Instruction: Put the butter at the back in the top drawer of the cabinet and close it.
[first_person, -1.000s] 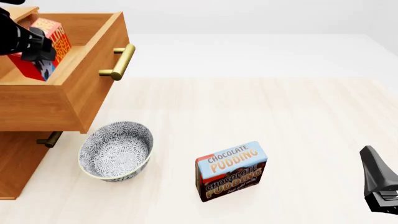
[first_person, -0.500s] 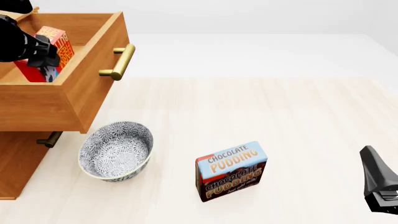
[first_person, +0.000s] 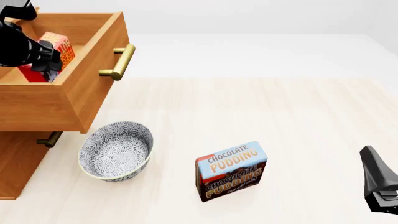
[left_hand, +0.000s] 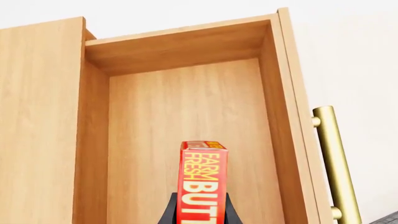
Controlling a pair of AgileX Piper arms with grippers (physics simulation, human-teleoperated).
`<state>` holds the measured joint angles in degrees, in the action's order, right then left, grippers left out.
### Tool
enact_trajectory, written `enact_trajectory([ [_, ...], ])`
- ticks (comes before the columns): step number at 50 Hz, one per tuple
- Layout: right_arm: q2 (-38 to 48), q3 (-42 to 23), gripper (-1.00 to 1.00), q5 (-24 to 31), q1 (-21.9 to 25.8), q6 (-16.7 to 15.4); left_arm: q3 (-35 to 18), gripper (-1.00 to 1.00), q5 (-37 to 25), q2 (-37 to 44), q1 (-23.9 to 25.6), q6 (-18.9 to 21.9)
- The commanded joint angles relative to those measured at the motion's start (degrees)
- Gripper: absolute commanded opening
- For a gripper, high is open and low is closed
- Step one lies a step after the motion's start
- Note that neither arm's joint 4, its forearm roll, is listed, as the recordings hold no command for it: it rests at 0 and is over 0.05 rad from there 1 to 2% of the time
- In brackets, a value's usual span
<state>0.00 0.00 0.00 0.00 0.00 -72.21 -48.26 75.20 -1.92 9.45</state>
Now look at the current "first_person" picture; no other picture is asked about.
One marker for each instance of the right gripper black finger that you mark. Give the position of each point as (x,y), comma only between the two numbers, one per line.
(377,170)

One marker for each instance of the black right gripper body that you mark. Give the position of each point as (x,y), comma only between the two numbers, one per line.
(384,201)

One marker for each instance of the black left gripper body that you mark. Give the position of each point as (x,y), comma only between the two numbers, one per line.
(48,59)

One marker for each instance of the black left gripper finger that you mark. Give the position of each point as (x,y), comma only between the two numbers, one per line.
(51,75)

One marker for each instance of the red and orange butter box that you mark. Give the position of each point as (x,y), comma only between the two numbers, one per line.
(63,47)

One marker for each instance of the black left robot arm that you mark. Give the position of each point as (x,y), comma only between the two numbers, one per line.
(15,46)

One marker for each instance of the wooden drawer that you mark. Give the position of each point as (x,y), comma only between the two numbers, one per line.
(62,102)

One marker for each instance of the wooden cabinet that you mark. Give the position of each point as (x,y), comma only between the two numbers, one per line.
(18,163)

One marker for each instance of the small black plate on stalk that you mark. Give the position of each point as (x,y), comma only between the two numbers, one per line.
(28,10)

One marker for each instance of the grey floral patterned bowl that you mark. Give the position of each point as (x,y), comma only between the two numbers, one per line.
(115,151)

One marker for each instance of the chocolate pudding box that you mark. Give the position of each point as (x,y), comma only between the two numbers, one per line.
(231,171)

